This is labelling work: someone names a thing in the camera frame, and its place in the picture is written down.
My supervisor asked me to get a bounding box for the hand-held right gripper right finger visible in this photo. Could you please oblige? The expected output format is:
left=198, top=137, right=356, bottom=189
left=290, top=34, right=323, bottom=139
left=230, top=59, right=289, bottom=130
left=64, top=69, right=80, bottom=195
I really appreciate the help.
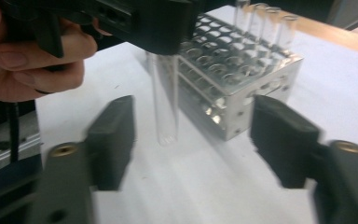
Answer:
left=250, top=94, right=323, bottom=189

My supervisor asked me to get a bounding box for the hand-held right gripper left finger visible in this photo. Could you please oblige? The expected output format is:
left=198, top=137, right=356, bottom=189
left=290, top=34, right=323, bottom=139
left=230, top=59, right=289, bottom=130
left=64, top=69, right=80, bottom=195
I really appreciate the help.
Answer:
left=85, top=94, right=136, bottom=192

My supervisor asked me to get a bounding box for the clear glass test tube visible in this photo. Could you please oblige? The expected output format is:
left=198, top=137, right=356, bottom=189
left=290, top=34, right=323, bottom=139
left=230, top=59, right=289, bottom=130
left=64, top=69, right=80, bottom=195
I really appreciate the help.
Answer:
left=250, top=3, right=269, bottom=41
left=234, top=0, right=251, bottom=32
left=276, top=13, right=299, bottom=52
left=148, top=52, right=181, bottom=147
left=264, top=7, right=282, bottom=48

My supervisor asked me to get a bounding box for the silver metal test tube rack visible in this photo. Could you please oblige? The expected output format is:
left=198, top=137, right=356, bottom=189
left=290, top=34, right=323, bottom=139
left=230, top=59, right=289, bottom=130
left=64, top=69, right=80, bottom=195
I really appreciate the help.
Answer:
left=176, top=12, right=305, bottom=142

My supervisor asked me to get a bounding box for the white table sheet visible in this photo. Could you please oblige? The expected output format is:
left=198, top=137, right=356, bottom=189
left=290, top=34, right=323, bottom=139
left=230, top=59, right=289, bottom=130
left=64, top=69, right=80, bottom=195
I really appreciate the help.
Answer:
left=35, top=4, right=358, bottom=224

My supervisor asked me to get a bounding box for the wooden table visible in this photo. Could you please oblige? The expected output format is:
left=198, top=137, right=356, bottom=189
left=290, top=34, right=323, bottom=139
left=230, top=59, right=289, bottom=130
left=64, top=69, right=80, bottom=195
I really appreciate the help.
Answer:
left=292, top=15, right=358, bottom=59

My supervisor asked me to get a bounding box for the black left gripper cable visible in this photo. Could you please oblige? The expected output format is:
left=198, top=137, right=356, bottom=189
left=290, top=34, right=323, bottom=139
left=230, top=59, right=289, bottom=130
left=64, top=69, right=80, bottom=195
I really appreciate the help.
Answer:
left=7, top=102, right=21, bottom=163

